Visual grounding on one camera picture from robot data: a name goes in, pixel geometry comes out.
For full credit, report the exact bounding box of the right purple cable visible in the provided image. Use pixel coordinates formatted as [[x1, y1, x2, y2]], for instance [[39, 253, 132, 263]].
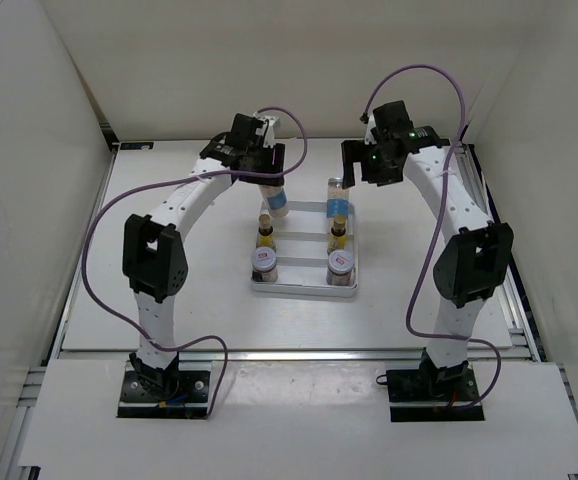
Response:
[[358, 63, 503, 409]]

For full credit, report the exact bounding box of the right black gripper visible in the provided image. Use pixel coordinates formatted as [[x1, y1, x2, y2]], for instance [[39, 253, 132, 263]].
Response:
[[341, 139, 403, 190]]

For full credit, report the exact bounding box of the purple cable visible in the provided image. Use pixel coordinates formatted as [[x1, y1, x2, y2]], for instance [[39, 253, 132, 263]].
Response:
[[82, 105, 309, 419], [358, 63, 503, 409]]

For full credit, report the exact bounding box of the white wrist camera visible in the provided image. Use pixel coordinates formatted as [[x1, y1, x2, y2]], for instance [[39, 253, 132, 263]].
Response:
[[253, 112, 280, 148], [364, 118, 377, 145]]

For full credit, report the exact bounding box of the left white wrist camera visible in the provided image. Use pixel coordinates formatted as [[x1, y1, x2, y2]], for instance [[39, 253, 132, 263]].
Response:
[[253, 112, 280, 148]]

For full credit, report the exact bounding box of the aluminium front rail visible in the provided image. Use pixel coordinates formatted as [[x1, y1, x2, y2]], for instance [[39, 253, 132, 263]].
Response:
[[58, 349, 421, 362]]

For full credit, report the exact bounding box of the tall white shaker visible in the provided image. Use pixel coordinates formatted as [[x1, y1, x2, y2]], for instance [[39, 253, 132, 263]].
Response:
[[326, 177, 349, 220], [259, 185, 289, 218]]

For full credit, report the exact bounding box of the yellow label bottle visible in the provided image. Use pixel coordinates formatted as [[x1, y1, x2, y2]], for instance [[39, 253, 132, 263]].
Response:
[[327, 214, 347, 254], [256, 214, 277, 251]]

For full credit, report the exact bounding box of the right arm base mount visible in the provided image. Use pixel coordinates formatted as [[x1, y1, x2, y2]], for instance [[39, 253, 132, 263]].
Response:
[[376, 368, 485, 423]]

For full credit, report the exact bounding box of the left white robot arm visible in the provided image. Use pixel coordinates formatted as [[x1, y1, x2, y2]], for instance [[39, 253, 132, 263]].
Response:
[[122, 114, 285, 400]]

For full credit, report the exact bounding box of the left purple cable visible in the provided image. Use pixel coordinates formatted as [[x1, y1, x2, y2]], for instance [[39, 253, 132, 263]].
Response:
[[82, 105, 309, 419]]

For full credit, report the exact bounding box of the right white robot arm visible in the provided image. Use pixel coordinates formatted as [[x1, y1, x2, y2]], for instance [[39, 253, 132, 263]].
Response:
[[341, 101, 514, 400]]

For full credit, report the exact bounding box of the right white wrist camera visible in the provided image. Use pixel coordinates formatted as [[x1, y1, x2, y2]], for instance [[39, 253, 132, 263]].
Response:
[[364, 118, 377, 145]]

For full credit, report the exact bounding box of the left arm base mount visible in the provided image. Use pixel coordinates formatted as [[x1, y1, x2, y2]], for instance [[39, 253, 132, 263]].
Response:
[[116, 369, 211, 420]]

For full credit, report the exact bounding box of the white divided organizer tray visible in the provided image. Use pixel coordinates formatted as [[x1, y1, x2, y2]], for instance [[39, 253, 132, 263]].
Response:
[[251, 201, 360, 298]]

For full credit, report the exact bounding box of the short spice jar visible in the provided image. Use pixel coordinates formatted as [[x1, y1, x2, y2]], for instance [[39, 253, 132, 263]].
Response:
[[251, 246, 278, 283], [326, 249, 355, 286]]

